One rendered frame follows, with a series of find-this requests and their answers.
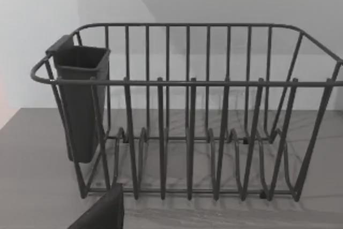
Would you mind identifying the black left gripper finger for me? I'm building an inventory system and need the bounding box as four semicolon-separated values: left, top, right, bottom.
67;182;125;229

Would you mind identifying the dark grey utensil cup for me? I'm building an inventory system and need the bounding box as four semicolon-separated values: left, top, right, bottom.
45;34;111;164

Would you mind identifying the grey wire dish rack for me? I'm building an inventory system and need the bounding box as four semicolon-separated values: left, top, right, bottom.
30;22;343;202

